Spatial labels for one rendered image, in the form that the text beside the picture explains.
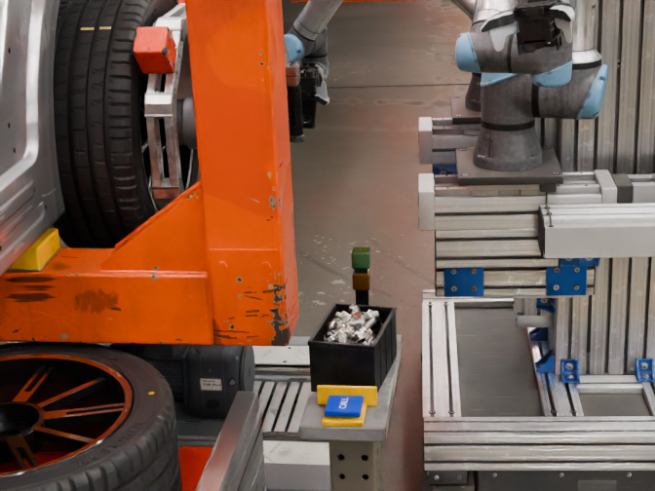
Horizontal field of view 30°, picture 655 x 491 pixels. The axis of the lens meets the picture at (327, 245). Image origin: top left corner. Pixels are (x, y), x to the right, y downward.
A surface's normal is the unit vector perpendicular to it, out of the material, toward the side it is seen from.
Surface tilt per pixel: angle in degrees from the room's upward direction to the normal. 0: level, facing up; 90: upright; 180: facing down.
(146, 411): 0
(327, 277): 0
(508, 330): 0
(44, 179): 90
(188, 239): 90
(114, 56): 49
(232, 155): 90
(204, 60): 90
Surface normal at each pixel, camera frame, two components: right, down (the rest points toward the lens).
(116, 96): -0.14, -0.06
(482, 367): -0.04, -0.93
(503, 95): -0.30, 0.35
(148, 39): -0.12, -0.40
